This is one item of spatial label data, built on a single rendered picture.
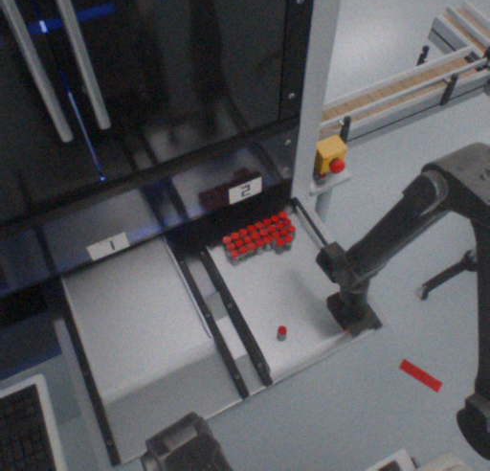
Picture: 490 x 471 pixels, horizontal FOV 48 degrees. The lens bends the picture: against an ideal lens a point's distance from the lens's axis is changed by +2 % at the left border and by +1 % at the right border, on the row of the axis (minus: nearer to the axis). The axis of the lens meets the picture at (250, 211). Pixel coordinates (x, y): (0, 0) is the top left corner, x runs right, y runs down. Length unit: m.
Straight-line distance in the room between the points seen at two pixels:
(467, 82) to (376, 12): 1.84
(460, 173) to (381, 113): 0.95
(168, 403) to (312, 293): 0.41
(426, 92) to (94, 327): 1.13
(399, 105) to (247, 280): 0.69
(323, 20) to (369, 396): 1.51
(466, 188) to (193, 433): 0.43
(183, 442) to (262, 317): 0.62
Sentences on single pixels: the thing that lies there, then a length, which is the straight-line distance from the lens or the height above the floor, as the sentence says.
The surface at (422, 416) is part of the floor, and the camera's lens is 2.21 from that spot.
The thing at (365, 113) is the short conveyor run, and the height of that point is 0.93.
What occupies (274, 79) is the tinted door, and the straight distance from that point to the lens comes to 1.08.
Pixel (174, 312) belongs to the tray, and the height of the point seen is 0.88.
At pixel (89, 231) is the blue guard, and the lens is 1.18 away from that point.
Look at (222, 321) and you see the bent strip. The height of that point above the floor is 0.88.
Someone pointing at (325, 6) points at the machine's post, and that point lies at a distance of 1.02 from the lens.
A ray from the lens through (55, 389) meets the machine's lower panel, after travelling 1.84.
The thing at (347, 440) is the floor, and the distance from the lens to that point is 2.13.
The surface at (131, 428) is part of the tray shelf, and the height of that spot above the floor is 0.88.
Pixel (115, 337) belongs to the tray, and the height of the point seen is 0.88.
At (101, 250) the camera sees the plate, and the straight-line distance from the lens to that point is 1.25.
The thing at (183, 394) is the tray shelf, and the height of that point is 0.88.
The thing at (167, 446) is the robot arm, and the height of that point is 1.38.
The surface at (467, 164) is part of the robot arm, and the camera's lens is 0.70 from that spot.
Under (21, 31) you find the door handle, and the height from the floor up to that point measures 1.63.
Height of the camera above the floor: 2.07
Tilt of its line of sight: 57 degrees down
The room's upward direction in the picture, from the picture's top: straight up
